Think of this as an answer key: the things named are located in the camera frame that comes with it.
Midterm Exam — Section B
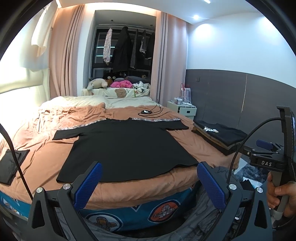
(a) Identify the white bedside drawer cabinet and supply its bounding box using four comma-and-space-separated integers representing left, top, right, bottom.
166, 101, 197, 120

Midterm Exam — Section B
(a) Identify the hanging floral garment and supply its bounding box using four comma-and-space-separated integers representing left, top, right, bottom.
103, 28, 112, 65

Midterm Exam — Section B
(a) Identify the white hanging cloth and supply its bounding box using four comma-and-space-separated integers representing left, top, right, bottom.
31, 1, 57, 57

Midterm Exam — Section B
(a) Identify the black t-shirt with patterned trim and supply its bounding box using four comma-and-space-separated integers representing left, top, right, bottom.
53, 118, 198, 183

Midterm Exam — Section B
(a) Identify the pink curtain left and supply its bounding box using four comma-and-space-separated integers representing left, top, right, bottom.
49, 4, 85, 98

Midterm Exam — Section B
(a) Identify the pink curtain right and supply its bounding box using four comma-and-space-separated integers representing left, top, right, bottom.
150, 11, 188, 106

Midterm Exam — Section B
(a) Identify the hanging black coat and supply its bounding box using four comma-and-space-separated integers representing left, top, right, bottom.
111, 26, 132, 72

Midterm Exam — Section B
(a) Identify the black device with cable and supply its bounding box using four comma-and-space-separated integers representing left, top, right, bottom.
138, 101, 170, 118

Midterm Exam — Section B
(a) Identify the black folded garment at left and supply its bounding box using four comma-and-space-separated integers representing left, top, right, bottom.
0, 149, 30, 186

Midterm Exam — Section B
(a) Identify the brown fleece blanket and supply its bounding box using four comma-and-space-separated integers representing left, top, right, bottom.
1, 103, 239, 210

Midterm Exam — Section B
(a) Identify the stack of folded clothes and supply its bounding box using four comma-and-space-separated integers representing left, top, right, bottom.
192, 120, 247, 156

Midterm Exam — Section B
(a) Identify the person's right hand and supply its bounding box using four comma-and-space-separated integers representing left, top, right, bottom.
266, 172, 296, 218

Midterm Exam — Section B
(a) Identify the pink curtain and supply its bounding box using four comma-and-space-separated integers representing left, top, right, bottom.
49, 4, 85, 98
150, 11, 188, 106

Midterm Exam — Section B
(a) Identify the cream bear print bedding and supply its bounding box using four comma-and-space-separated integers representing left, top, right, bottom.
81, 81, 153, 109

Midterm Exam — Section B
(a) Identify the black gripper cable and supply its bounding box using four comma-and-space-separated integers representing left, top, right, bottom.
0, 123, 34, 202

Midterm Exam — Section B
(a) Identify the beige plush toy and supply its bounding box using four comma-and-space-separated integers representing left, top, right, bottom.
87, 78, 108, 91

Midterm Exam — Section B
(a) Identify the blue patterned bed sheet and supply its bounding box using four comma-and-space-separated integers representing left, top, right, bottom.
0, 188, 195, 232

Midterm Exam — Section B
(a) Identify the pink plush toy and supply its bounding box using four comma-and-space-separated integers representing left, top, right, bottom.
110, 80, 133, 88

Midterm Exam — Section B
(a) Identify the cream padded headboard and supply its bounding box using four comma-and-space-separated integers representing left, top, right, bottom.
1, 68, 50, 137

